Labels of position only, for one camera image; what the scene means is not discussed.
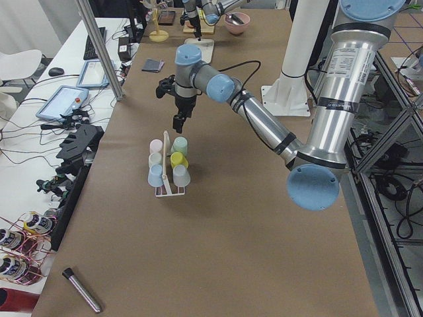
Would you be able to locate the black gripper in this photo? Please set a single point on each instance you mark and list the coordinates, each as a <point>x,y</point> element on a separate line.
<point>195,23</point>
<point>184,104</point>

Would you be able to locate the green cup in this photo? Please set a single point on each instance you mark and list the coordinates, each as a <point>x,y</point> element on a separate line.
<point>180,144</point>

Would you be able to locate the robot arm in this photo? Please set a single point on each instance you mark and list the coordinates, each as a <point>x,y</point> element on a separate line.
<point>360,29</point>
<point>212,12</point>

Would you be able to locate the cream rabbit tray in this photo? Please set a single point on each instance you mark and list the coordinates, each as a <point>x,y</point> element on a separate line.
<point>206,46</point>

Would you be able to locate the pink cup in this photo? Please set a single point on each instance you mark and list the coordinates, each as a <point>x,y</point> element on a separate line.
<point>156,146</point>

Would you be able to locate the yellow cup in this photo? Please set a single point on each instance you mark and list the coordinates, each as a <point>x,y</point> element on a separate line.
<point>178,158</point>

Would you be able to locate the cream cup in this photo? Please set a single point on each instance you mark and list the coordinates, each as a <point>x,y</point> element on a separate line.
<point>155,159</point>

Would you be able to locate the grey cup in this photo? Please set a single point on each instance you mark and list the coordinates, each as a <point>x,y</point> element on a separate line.
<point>181,176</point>

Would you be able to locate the light blue cup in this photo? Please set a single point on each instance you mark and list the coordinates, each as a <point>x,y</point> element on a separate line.
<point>155,176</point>

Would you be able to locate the wooden cutting board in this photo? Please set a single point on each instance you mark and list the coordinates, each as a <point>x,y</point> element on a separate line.
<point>205,28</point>

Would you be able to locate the wooden mug tree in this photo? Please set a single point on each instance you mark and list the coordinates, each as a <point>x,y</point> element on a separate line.
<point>157,35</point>

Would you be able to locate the metal scoop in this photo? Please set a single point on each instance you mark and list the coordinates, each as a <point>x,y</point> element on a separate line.
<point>232,18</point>

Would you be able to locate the pink bowl with ice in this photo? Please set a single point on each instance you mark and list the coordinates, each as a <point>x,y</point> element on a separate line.
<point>238,29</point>

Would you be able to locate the folded grey cloth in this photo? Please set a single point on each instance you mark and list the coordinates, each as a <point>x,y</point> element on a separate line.
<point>153,65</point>

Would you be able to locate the far blue teach pendant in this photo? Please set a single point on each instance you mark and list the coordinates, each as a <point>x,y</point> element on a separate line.
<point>92,75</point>

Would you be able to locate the blue teach pendant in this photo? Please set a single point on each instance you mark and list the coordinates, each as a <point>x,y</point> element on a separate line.
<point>62,103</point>
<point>92,75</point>

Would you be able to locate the black slotted stand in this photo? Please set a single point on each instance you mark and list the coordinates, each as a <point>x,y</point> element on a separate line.
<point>75,144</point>

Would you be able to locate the near blue teach pendant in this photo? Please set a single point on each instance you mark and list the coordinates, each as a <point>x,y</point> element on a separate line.
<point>62,103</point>

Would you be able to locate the black computer mouse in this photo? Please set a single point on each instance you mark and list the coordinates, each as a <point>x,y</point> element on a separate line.
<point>56,71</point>

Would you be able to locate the white wire cup rack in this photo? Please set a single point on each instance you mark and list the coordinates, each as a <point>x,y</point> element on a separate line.
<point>168,189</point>

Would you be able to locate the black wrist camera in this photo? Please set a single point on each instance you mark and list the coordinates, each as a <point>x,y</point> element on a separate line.
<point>166,86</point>

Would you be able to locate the aluminium frame post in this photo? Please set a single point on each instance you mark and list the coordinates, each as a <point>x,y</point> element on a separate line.
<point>89,21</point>

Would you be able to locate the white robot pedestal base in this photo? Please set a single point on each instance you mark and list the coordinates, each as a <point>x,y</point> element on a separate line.
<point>288,94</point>

